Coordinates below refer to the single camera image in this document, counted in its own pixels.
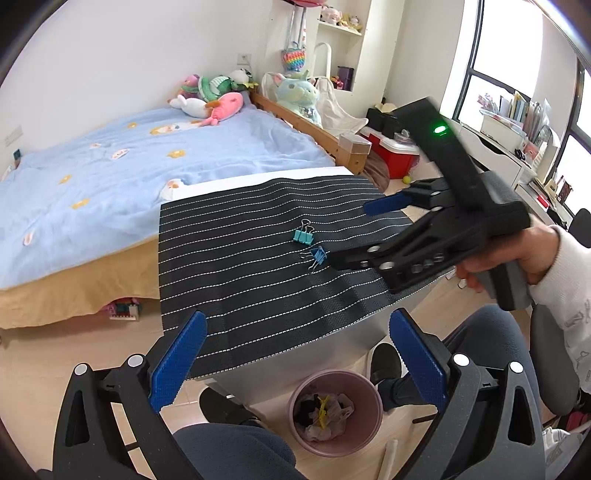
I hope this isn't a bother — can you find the blue binder clip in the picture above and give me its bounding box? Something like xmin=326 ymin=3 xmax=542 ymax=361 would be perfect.
xmin=300 ymin=245 xmax=328 ymax=271

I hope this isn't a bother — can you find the teal binder clip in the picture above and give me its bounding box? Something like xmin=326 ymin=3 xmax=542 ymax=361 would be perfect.
xmin=293 ymin=219 xmax=315 ymax=246

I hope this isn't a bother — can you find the yellow plastic hair clip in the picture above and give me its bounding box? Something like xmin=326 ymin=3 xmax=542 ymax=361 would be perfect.
xmin=315 ymin=395 xmax=331 ymax=430

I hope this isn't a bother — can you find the pink trash bin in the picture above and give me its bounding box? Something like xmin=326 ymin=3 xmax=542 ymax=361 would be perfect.
xmin=287 ymin=370 xmax=383 ymax=458

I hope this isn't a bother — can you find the person's right hand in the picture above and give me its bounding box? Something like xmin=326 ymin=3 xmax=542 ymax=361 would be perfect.
xmin=456 ymin=223 xmax=560 ymax=292

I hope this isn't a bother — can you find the brown bean bag cushion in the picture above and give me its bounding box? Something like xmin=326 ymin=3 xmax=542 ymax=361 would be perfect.
xmin=362 ymin=152 xmax=391 ymax=193

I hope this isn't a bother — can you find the red cooler box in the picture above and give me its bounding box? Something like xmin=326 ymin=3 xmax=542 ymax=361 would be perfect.
xmin=367 ymin=133 xmax=420 ymax=179

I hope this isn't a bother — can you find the white drawer cabinet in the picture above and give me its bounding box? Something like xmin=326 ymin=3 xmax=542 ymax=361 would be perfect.
xmin=414 ymin=121 xmax=539 ymax=222

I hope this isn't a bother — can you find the white small table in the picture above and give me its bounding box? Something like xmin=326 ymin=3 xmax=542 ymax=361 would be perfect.
xmin=174 ymin=164 xmax=417 ymax=407

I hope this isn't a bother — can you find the large teal unicorn plush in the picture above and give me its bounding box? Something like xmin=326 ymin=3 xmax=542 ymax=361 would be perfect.
xmin=273 ymin=73 xmax=322 ymax=128

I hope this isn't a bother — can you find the black striped table mat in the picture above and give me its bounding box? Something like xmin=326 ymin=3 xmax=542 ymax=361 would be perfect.
xmin=157 ymin=174 xmax=456 ymax=380

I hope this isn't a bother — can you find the rainbow knitted bag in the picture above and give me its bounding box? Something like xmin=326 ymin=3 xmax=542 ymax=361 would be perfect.
xmin=280 ymin=5 xmax=307 ymax=73

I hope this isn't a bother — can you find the pink whale plush toy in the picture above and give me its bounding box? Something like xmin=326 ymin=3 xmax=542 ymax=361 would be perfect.
xmin=198 ymin=92 xmax=243 ymax=127

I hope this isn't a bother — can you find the light blue bed blanket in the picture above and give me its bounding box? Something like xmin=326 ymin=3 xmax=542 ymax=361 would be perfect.
xmin=1 ymin=105 xmax=332 ymax=289

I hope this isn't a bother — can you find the green striped plush toy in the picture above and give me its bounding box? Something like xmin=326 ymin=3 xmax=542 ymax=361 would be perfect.
xmin=197 ymin=75 xmax=233 ymax=103

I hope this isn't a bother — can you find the white seal plush toy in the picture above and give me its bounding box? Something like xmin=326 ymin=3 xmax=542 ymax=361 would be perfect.
xmin=168 ymin=95 xmax=211 ymax=119

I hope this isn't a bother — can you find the wooden bed frame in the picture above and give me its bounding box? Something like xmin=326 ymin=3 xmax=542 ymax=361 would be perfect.
xmin=249 ymin=91 xmax=369 ymax=175

